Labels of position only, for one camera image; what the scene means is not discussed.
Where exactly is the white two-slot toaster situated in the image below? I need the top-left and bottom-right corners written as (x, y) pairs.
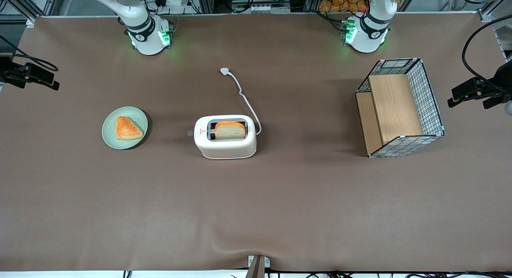
top-left (187, 115), bottom-right (257, 160)

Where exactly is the bread slice with orange crust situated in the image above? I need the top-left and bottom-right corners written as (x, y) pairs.
top-left (214, 121), bottom-right (246, 140)

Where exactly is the triangular orange puff pastry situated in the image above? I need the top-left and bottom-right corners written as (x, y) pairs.
top-left (116, 116), bottom-right (144, 141)

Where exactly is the pale green round plate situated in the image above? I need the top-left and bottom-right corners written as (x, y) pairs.
top-left (102, 106), bottom-right (148, 150)

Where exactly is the bag of orange buns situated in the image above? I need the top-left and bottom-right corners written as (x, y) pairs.
top-left (319, 0), bottom-right (368, 13)

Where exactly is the white toaster cable with plug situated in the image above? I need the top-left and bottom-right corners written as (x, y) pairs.
top-left (220, 67), bottom-right (262, 136)

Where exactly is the grey metal camera bracket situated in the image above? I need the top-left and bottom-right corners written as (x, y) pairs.
top-left (245, 255), bottom-right (271, 278)

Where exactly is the wire basket with wooden shelf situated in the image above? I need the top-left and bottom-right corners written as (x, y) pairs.
top-left (355, 58), bottom-right (445, 158)

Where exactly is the black camera cable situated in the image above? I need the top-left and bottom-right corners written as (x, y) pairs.
top-left (0, 35), bottom-right (59, 72)
top-left (462, 15), bottom-right (512, 90)

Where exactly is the black side camera on mount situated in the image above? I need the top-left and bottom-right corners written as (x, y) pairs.
top-left (0, 56), bottom-right (60, 91)
top-left (447, 62), bottom-right (512, 110)

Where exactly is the aluminium frame profile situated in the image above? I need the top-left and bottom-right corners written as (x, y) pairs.
top-left (478, 0), bottom-right (512, 22)
top-left (0, 0), bottom-right (60, 23)

